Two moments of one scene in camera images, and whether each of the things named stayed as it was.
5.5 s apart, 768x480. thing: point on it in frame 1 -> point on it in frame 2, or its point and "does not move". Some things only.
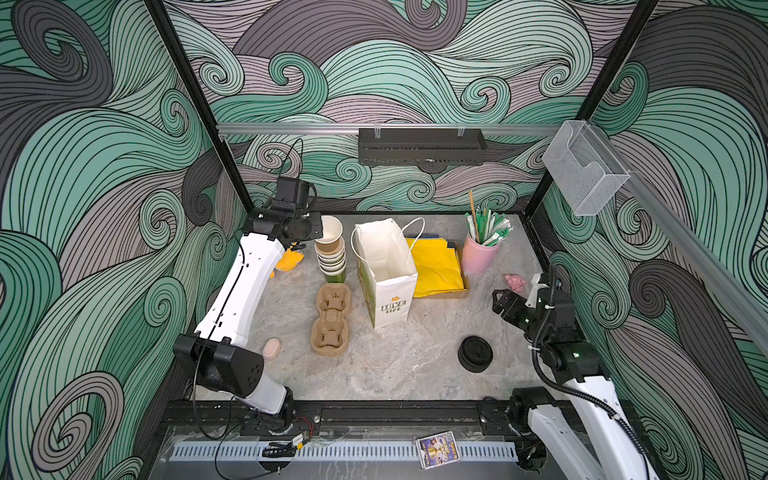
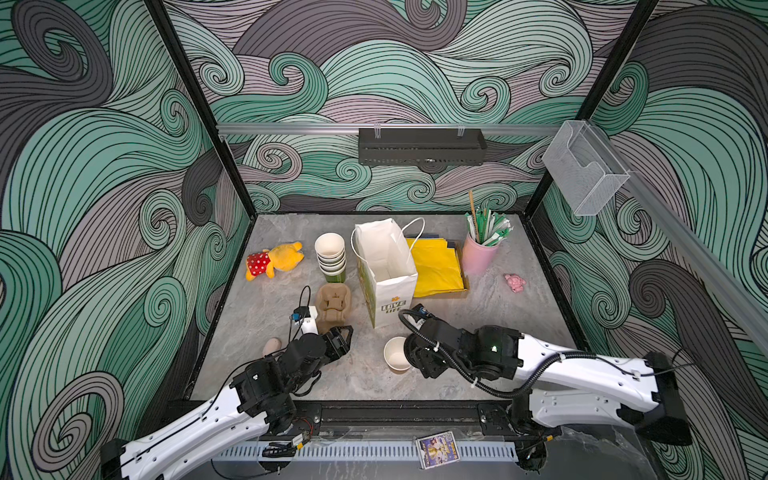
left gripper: [315, 220] -> [329, 339]
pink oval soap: [271, 349] does not move
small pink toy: [516, 282] does not move
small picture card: [437, 449] does not move
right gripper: [511, 314] -> [422, 362]
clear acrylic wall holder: [582, 166] does not move
